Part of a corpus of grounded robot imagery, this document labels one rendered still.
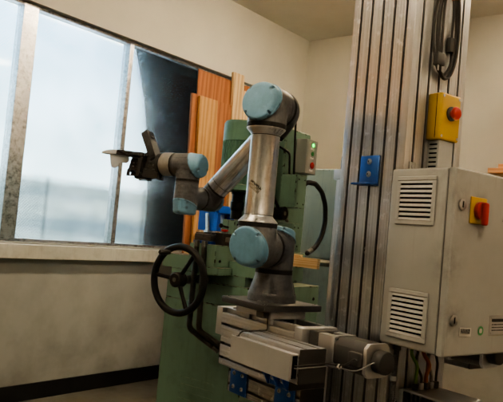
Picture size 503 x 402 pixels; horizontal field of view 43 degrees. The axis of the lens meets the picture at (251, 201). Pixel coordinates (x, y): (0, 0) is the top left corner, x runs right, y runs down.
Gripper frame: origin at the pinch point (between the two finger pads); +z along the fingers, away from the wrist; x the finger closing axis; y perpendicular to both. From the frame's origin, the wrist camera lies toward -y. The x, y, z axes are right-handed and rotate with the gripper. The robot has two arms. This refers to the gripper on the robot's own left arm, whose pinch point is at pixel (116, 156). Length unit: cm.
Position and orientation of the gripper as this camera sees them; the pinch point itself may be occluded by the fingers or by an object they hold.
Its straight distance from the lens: 219.5
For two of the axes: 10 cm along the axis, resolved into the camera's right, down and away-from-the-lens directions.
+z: -8.8, -0.6, 4.7
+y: -1.5, 9.7, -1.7
